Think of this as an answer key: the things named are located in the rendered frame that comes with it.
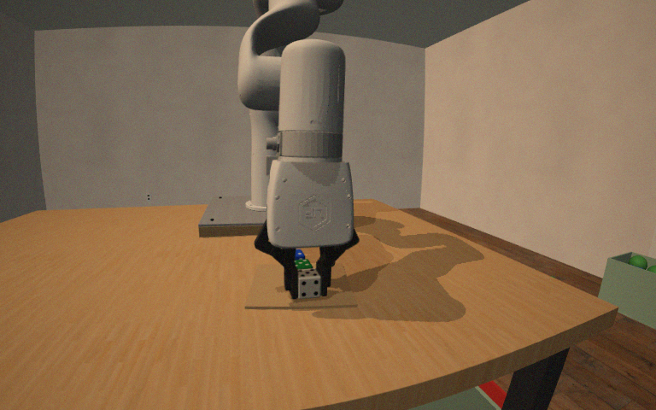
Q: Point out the white die with black pips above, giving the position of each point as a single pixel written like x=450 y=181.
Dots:
x=309 y=283

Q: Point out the tan flat mat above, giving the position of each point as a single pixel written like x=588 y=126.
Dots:
x=267 y=291

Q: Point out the green die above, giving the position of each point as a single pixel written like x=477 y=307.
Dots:
x=303 y=264

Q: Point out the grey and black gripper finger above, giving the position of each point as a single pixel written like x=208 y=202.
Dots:
x=286 y=257
x=328 y=257

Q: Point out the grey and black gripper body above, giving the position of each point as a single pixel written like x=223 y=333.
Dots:
x=313 y=207

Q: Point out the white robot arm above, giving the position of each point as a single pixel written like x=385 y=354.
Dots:
x=300 y=94

